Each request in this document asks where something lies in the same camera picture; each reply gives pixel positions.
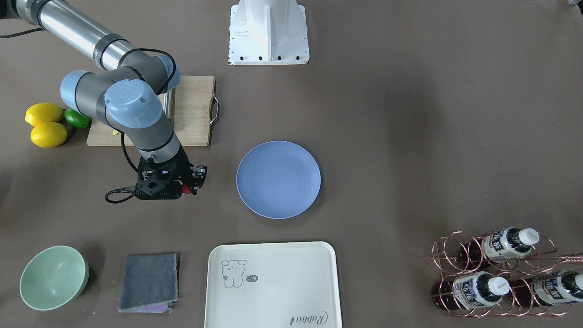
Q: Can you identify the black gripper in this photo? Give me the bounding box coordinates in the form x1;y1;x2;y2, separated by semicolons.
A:
138;146;208;195

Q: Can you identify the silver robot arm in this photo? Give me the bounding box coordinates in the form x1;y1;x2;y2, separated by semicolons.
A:
1;0;208;200

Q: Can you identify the blue round plate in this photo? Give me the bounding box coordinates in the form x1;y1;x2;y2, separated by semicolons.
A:
236;140;322;220

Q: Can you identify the wooden cutting board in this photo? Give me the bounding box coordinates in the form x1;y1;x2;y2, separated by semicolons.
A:
86;75;219;147

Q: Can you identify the steel muddler black tip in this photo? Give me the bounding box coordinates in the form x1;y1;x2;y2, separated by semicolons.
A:
163;88;176;121

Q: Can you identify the grey folded cloth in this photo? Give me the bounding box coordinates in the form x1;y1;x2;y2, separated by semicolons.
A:
118;253;179;313

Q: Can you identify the green lime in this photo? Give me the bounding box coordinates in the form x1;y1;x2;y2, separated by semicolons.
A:
64;108;92;129

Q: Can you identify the cream rabbit tray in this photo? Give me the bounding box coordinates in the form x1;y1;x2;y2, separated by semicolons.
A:
205;241;343;328

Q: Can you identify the yellow lemon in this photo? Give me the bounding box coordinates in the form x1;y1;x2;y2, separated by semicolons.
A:
31;121;67;148
25;102;64;127

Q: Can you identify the green bowl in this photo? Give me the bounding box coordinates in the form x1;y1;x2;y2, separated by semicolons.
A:
19;246;89;311

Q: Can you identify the dark tea bottle near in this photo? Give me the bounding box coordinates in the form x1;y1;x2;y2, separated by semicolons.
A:
431;271;511;311

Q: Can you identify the dark tea bottle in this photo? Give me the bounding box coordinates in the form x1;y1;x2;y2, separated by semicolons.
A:
511;270;583;308
431;271;511;311
457;227;541;270

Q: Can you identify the dark tea bottle middle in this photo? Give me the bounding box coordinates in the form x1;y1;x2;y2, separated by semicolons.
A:
457;227;541;270

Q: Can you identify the dark tea bottle far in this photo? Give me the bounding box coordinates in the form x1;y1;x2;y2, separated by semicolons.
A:
511;270;583;308

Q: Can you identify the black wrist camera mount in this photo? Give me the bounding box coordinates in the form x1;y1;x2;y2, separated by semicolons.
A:
133;169;183;200

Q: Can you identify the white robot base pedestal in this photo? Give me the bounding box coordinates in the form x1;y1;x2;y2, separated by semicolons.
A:
228;0;310;65

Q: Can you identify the copper wire bottle rack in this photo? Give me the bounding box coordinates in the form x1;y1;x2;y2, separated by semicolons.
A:
425;231;582;318

